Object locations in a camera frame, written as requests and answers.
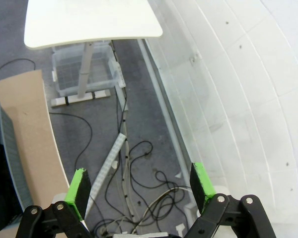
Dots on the green right gripper left finger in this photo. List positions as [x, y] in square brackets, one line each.
[79, 193]

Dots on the green right gripper right finger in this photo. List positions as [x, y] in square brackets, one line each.
[201, 188]

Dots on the black garment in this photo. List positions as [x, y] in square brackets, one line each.
[0, 186]

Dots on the dark grey woven-pattern basket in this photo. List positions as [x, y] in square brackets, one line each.
[12, 153]

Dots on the clear plastic storage box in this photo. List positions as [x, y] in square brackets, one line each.
[64, 77]

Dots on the white power strip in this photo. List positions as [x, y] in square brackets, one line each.
[118, 74]

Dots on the white table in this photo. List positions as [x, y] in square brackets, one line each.
[89, 19]

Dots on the white wall bracket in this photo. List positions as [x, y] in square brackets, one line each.
[195, 58]

